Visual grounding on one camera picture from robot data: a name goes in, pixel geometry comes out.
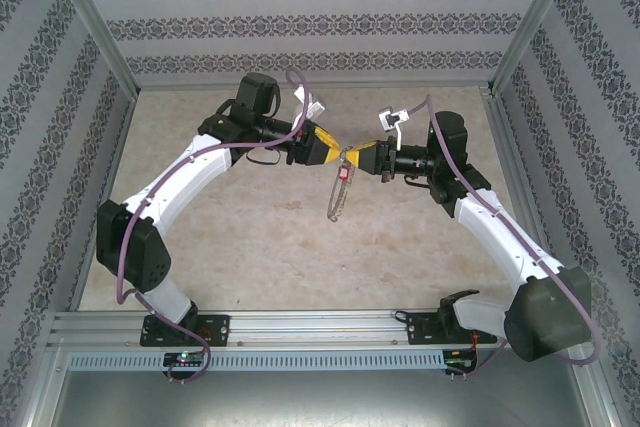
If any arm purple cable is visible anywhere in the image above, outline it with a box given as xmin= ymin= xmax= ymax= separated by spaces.
xmin=115 ymin=65 xmax=314 ymax=384
xmin=405 ymin=94 xmax=604 ymax=381

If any aluminium frame post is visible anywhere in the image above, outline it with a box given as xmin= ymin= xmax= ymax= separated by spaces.
xmin=485 ymin=0 xmax=587 ymax=96
xmin=42 ymin=0 xmax=141 ymax=96

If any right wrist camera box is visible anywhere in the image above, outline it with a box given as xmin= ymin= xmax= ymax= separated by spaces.
xmin=378 ymin=106 xmax=412 ymax=151

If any narrow aluminium side rail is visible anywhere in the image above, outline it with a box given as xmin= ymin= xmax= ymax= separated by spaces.
xmin=67 ymin=89 xmax=139 ymax=312

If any aluminium frame crossbar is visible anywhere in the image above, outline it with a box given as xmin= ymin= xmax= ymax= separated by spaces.
xmin=134 ymin=80 xmax=494 ymax=91

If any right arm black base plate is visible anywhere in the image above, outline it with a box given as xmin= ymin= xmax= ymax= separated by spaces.
xmin=405 ymin=311 xmax=501 ymax=347

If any aluminium frame bar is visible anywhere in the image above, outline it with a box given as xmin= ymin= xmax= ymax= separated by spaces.
xmin=567 ymin=346 xmax=624 ymax=427
xmin=17 ymin=341 xmax=69 ymax=427

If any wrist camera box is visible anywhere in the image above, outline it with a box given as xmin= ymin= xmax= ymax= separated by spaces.
xmin=292 ymin=85 xmax=326 ymax=121
xmin=378 ymin=106 xmax=412 ymax=151

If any grey metal panel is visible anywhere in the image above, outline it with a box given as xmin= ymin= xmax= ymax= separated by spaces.
xmin=49 ymin=369 xmax=589 ymax=427

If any wide aluminium side rail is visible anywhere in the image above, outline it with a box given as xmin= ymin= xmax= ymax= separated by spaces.
xmin=479 ymin=86 xmax=570 ymax=309

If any slotted grey cable duct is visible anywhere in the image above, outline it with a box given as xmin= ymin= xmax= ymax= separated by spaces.
xmin=67 ymin=350 xmax=446 ymax=372

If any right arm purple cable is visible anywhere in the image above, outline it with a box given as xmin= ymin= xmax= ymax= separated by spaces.
xmin=405 ymin=94 xmax=604 ymax=381

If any aluminium mounting rail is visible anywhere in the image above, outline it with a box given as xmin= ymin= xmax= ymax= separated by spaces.
xmin=47 ymin=309 xmax=594 ymax=349

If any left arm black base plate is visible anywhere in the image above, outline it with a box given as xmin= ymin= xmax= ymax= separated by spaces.
xmin=139 ymin=314 xmax=231 ymax=348

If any large metal keyring with rings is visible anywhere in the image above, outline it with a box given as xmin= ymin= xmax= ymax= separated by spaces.
xmin=325 ymin=146 xmax=359 ymax=222

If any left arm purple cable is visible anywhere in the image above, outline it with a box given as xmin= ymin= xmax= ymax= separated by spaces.
xmin=115 ymin=65 xmax=314 ymax=384

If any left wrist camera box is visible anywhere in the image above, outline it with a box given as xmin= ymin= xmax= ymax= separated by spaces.
xmin=292 ymin=85 xmax=326 ymax=121

